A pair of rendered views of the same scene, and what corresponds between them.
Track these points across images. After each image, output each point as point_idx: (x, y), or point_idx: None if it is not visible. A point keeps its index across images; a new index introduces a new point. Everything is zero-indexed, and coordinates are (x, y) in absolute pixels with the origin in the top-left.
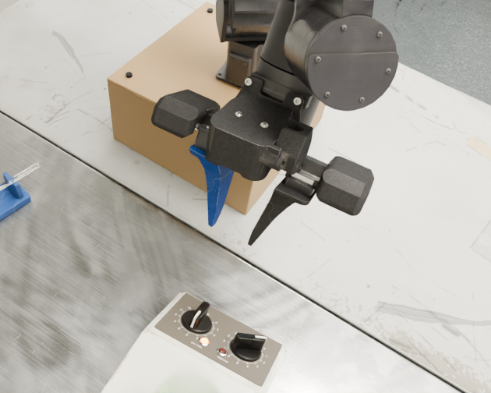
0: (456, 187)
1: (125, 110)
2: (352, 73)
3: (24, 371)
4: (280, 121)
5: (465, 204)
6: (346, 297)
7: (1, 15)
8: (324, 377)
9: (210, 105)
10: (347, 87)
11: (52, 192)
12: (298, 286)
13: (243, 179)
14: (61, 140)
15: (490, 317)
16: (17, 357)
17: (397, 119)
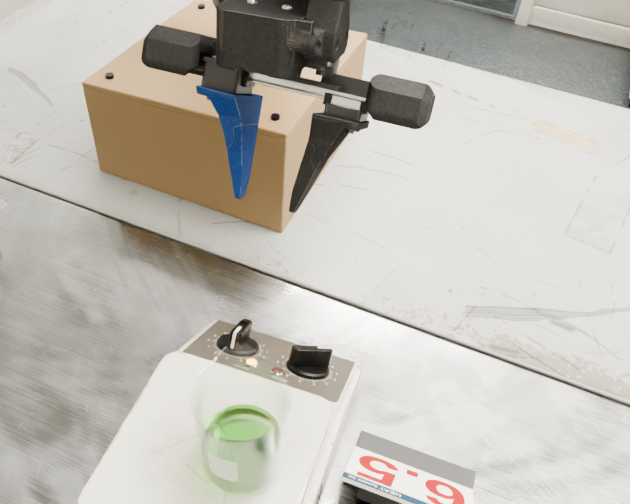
0: (532, 174)
1: (111, 122)
2: None
3: (10, 451)
4: (307, 5)
5: (547, 190)
6: (425, 306)
7: None
8: (416, 400)
9: (214, 39)
10: None
11: (27, 237)
12: (362, 302)
13: (271, 179)
14: (32, 180)
15: (607, 305)
16: None
17: (446, 113)
